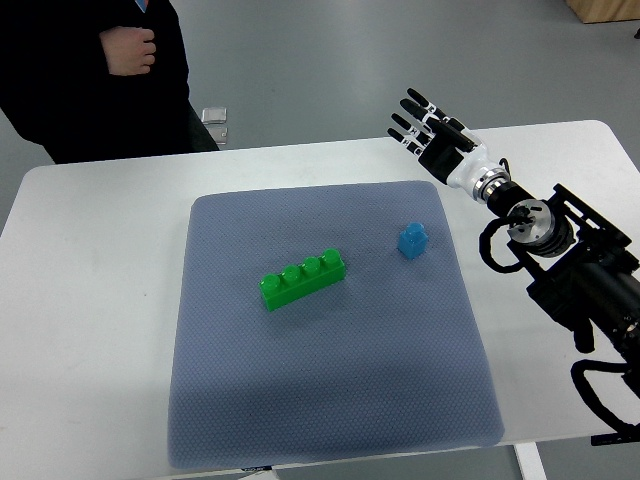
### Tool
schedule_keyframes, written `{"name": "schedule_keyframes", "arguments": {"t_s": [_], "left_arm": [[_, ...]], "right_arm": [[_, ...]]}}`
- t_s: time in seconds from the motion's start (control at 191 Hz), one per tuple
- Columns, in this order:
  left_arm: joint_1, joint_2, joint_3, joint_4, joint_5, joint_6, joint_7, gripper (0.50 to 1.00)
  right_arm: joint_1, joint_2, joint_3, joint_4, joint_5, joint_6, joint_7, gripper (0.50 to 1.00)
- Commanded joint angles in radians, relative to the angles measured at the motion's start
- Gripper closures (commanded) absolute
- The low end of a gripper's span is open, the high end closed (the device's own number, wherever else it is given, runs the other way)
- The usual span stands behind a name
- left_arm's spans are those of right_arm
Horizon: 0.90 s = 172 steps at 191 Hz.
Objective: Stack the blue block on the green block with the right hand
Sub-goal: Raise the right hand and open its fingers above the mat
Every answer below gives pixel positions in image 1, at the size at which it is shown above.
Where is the person's bare hand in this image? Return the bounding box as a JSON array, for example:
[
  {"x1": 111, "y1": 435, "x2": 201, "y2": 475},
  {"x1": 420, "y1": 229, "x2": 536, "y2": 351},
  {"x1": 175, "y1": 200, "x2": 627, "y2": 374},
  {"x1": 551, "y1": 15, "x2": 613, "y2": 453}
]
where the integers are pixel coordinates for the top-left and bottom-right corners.
[{"x1": 99, "y1": 26, "x2": 156, "y2": 77}]

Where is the metal floor plate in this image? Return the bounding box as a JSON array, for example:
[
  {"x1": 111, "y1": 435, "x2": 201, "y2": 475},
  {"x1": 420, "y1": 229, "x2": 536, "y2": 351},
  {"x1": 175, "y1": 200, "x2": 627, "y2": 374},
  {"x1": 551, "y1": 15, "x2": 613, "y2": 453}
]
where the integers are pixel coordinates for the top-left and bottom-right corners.
[
  {"x1": 201, "y1": 107, "x2": 227, "y2": 124},
  {"x1": 209, "y1": 125, "x2": 228, "y2": 145}
]

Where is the upper metal floor plate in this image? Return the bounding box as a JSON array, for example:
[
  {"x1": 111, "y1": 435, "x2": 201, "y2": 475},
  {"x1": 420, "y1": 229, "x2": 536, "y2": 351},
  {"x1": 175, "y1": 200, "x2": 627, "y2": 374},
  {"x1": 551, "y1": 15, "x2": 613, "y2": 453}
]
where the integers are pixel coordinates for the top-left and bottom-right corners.
[{"x1": 201, "y1": 107, "x2": 227, "y2": 124}]

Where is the black table control panel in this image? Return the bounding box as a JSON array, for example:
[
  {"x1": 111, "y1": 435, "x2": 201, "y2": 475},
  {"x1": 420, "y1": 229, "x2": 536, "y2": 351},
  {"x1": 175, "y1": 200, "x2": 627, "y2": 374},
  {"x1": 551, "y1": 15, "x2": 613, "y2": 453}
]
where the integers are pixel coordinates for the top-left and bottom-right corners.
[{"x1": 590, "y1": 433, "x2": 640, "y2": 447}]

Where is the blue toy block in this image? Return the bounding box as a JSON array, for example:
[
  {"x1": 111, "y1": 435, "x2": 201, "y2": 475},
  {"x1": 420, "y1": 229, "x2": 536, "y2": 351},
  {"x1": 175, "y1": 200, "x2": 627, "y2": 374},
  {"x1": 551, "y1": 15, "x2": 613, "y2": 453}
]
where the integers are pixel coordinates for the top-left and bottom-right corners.
[{"x1": 397, "y1": 222, "x2": 429, "y2": 260}]

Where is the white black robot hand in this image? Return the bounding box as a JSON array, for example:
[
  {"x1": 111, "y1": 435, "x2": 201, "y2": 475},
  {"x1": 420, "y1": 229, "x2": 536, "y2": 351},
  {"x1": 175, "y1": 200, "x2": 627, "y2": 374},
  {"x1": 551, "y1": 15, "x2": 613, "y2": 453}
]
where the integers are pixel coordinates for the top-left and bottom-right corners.
[{"x1": 387, "y1": 88, "x2": 511, "y2": 203}]

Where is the grey-blue foam mat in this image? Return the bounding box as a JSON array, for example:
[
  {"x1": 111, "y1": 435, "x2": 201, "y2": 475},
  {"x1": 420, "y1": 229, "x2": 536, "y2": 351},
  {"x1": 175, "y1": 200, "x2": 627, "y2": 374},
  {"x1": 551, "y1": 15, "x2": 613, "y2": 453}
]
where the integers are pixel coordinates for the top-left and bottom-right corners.
[{"x1": 168, "y1": 181, "x2": 504, "y2": 469}]

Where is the lower metal floor plate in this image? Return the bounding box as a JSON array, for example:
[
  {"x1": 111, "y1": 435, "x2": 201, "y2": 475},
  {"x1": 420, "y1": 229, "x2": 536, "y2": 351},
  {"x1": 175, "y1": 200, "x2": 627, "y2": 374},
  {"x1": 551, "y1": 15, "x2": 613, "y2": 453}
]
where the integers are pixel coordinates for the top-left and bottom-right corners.
[{"x1": 209, "y1": 125, "x2": 228, "y2": 145}]

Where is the person in black clothing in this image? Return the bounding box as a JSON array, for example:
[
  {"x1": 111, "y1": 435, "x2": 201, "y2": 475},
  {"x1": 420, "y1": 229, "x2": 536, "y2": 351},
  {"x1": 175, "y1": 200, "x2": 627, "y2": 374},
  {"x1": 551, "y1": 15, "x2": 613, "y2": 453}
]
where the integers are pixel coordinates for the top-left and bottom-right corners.
[{"x1": 1, "y1": 1, "x2": 218, "y2": 164}]

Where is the green four-stud toy block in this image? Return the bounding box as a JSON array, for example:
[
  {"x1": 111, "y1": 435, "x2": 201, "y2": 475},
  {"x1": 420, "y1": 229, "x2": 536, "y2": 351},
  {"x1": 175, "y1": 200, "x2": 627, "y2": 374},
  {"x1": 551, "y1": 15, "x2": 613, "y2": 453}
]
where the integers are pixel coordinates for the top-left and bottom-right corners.
[{"x1": 259, "y1": 248, "x2": 346, "y2": 311}]

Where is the wooden box corner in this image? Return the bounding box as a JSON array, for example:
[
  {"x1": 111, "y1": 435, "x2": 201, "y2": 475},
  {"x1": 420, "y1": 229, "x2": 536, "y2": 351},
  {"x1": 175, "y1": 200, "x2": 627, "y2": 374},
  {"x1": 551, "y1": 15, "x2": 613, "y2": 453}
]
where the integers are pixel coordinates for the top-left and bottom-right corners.
[{"x1": 565, "y1": 0, "x2": 639, "y2": 24}]

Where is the white table leg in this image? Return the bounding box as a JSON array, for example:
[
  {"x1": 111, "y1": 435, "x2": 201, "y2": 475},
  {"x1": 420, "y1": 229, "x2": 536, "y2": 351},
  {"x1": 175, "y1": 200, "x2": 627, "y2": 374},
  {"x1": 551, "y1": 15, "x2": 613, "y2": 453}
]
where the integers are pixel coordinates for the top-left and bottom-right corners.
[{"x1": 513, "y1": 442, "x2": 547, "y2": 480}]

